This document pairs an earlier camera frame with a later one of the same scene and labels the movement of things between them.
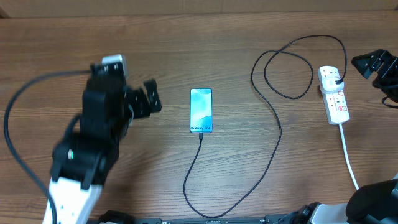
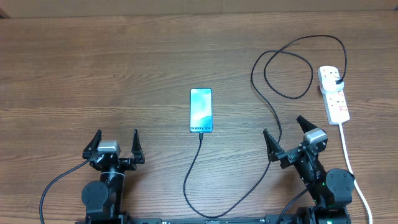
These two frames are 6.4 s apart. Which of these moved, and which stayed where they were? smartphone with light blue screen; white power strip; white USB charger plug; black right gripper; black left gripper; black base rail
Moved: black left gripper; black right gripper
Stayed: smartphone with light blue screen; white power strip; black base rail; white USB charger plug
